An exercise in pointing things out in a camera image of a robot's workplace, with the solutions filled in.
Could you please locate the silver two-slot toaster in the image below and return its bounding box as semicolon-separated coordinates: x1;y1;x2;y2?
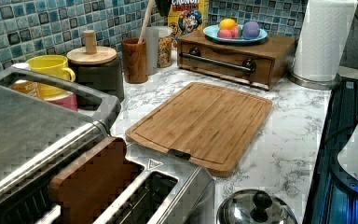
43;142;216;224

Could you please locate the stainless toaster oven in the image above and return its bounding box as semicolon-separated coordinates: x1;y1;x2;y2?
0;67;121;224

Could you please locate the bamboo cutting board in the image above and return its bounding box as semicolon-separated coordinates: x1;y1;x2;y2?
126;82;272;177

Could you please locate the clear cereal jar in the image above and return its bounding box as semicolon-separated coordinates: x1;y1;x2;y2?
157;26;172;68

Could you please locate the brown wooden utensil cup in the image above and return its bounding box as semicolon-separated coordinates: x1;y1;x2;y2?
121;37;148;84

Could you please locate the frosted plastic cup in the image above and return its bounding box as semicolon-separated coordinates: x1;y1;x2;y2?
145;27;158;76

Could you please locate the light blue plate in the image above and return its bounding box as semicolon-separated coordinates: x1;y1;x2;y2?
203;25;268;44

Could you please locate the red toy strawberry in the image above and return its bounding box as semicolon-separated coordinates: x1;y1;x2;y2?
217;29;232;39
230;26;242;39

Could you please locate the wooden drawer box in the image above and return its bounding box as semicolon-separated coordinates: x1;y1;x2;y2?
177;31;295;91

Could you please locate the dark canister with wooden lid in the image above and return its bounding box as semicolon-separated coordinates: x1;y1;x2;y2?
66;30;124;102

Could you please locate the yellow cereal box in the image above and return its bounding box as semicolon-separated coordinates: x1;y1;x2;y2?
168;0;209;49

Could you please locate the yellow toy lemon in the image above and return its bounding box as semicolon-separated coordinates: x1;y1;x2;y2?
218;18;238;30

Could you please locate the purple toy plum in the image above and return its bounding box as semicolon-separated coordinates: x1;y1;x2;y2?
242;21;260;39

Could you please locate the pink cup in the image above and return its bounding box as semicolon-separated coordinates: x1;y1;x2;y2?
46;91;77;111

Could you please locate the steel pot lid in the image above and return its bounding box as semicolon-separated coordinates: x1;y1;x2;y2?
216;189;298;224

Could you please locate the brown toast slice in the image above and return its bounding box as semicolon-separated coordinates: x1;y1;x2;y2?
48;137;142;224

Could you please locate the yellow mug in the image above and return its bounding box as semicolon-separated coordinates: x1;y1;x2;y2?
26;55;76;98

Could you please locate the white paper towel roll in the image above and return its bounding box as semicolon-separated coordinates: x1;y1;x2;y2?
288;0;358;91

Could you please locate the wooden utensil handle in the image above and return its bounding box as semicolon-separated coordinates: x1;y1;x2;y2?
138;0;155;44

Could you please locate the black cable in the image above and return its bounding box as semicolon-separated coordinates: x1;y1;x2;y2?
323;124;357;146

